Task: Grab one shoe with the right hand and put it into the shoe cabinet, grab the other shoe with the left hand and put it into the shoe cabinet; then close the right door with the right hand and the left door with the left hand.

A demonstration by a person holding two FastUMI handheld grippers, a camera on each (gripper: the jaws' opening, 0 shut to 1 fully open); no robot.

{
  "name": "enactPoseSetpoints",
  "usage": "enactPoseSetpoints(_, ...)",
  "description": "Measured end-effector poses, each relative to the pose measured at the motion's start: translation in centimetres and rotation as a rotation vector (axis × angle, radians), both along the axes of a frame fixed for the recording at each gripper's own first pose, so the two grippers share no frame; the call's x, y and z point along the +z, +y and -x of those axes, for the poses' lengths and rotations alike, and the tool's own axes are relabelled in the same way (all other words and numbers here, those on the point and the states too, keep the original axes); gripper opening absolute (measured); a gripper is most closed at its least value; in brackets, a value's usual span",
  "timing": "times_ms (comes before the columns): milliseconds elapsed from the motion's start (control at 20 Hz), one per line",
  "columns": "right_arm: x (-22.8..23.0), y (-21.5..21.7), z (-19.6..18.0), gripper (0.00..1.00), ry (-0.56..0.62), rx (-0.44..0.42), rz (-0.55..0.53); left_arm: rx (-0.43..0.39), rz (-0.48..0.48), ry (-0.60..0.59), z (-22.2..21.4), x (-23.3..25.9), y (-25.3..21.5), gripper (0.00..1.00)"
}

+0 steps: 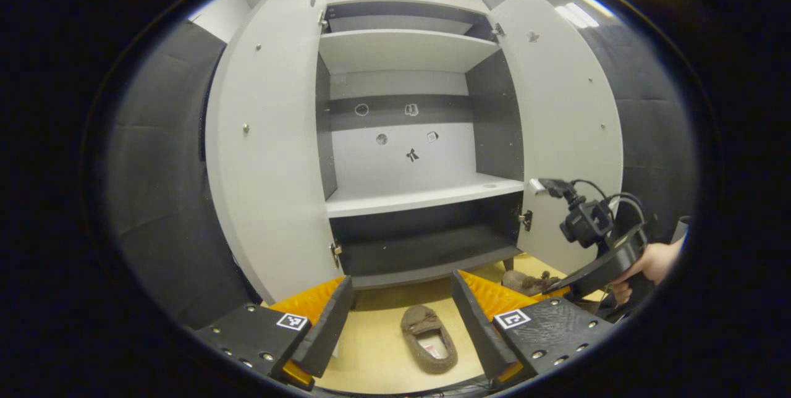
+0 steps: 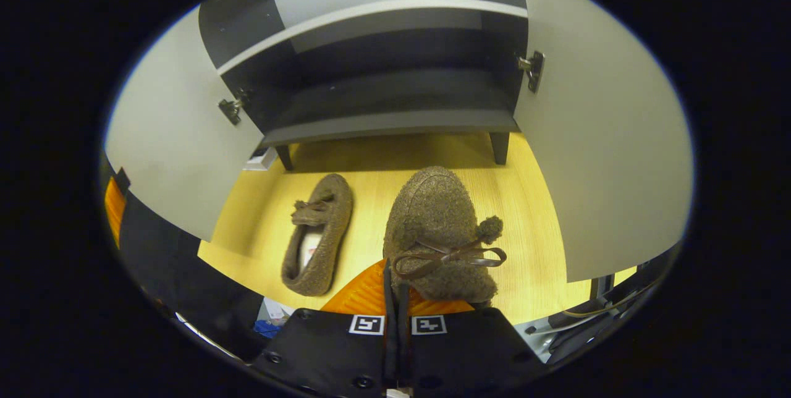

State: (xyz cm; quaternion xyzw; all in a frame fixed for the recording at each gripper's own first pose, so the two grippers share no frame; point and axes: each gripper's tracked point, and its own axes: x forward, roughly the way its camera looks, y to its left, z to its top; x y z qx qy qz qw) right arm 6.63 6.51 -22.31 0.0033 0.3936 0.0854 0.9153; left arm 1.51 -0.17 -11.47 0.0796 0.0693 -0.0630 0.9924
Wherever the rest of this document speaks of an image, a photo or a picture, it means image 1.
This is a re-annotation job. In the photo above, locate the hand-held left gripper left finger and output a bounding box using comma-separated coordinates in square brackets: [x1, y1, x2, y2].
[195, 274, 355, 391]

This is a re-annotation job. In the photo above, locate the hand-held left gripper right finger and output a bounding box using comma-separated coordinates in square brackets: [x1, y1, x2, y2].
[450, 269, 615, 389]

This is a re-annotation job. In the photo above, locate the brown slipper shoe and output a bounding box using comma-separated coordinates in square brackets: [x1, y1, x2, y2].
[502, 270, 560, 297]
[400, 305, 459, 376]

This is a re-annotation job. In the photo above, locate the grey cabinet door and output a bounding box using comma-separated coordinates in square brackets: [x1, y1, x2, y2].
[205, 0, 344, 305]
[487, 0, 625, 276]

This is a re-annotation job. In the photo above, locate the grey shoe cabinet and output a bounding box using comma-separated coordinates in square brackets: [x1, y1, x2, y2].
[205, 0, 625, 305]

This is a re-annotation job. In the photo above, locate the ceiling light panel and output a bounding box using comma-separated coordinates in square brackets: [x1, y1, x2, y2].
[555, 1, 612, 29]

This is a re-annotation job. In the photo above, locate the black backdrop cloth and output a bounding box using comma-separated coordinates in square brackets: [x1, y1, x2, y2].
[102, 20, 700, 332]

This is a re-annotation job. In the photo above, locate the black camera cable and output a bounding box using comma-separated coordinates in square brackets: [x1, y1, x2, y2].
[570, 179, 648, 227]

